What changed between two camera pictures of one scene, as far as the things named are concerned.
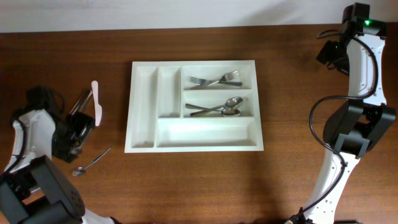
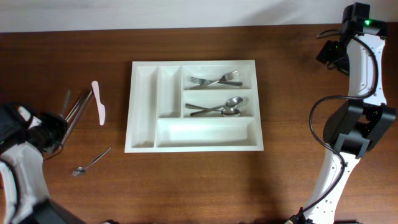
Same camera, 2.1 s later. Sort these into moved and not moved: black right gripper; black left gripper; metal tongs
Moved: black left gripper
Not moved: black right gripper; metal tongs
